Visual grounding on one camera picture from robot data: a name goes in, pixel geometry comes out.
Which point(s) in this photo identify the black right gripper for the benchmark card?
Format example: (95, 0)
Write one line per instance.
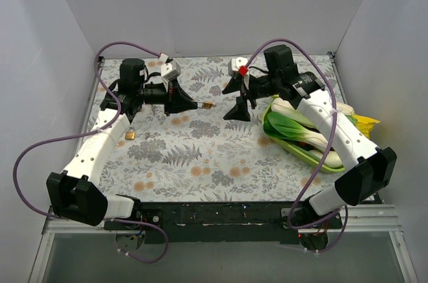
(247, 88)

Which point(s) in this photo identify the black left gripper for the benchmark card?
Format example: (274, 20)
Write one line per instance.
(170, 96)

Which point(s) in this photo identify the brass padlock with steel shackle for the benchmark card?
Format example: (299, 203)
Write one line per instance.
(130, 134)

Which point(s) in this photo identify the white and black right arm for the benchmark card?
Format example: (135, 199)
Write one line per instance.
(368, 168)

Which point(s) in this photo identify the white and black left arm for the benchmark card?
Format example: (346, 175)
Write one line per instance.
(74, 193)

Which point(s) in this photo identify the green plastic tray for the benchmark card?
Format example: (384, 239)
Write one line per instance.
(299, 149)

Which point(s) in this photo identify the green bok choy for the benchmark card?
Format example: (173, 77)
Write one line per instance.
(279, 126)

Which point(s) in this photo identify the floral patterned table mat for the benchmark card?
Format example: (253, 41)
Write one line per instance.
(197, 155)

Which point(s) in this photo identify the green napa cabbage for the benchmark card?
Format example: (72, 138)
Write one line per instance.
(345, 109)

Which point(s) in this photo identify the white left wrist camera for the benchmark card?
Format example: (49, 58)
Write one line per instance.
(170, 70)

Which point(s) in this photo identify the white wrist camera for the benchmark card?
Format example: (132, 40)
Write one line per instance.
(237, 68)
(170, 70)

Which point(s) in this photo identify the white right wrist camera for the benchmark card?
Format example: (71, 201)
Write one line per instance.
(237, 68)

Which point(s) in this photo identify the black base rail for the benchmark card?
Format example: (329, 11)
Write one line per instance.
(212, 222)

